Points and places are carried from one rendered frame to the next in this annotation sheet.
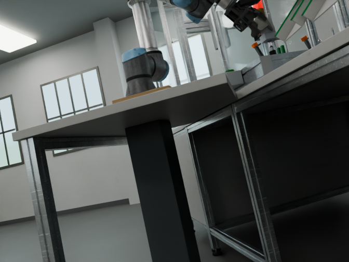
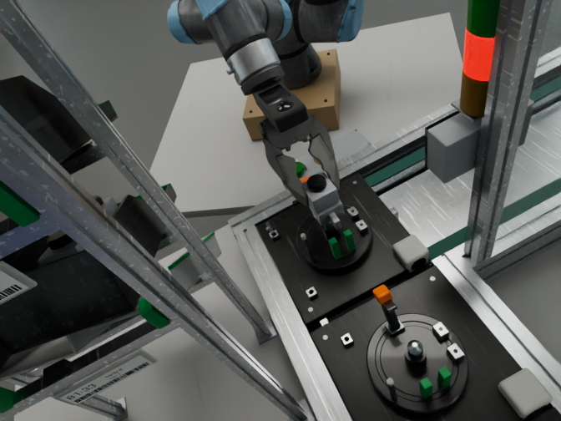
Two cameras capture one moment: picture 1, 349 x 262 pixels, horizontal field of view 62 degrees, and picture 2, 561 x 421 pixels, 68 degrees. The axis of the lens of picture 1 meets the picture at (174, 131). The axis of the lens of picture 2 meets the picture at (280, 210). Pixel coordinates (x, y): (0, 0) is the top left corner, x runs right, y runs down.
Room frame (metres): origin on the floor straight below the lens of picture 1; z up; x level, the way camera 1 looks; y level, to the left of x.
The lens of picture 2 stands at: (1.26, -0.93, 1.62)
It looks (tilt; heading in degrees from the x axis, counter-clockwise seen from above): 50 degrees down; 100
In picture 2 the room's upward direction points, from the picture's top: 25 degrees counter-clockwise
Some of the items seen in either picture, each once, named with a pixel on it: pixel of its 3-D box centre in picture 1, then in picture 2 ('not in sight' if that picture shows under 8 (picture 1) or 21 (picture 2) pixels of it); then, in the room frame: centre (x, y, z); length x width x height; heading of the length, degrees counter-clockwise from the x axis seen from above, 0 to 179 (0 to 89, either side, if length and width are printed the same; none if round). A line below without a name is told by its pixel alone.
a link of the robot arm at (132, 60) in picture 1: (136, 64); (283, 17); (1.29, 0.10, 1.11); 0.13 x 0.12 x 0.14; 149
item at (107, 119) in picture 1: (158, 118); (302, 111); (1.27, 0.06, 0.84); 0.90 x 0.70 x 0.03; 165
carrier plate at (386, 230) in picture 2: not in sight; (336, 243); (1.25, -0.49, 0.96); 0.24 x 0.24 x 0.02; 14
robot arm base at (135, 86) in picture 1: (141, 89); (291, 57); (1.28, 0.11, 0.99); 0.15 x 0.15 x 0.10
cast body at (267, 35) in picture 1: (269, 33); (323, 199); (1.25, -0.50, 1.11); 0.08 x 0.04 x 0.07; 104
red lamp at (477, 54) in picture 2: (257, 5); (490, 46); (1.46, -0.56, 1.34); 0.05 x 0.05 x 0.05
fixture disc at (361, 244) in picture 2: not in sight; (334, 237); (1.25, -0.49, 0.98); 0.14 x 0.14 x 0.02
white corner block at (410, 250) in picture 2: not in sight; (411, 254); (1.37, -0.57, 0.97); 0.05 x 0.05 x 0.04; 14
